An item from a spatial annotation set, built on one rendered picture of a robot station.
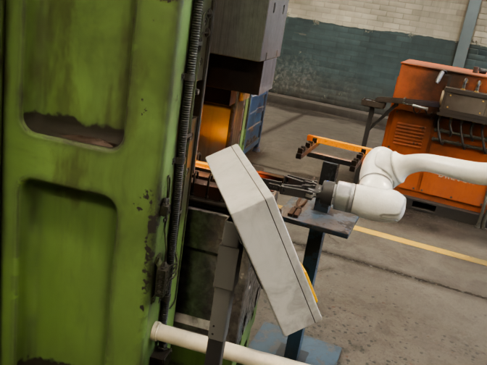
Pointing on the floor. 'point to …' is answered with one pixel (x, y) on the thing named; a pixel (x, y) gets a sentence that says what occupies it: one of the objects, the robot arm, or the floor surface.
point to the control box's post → (221, 305)
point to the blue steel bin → (255, 122)
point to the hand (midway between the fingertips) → (269, 180)
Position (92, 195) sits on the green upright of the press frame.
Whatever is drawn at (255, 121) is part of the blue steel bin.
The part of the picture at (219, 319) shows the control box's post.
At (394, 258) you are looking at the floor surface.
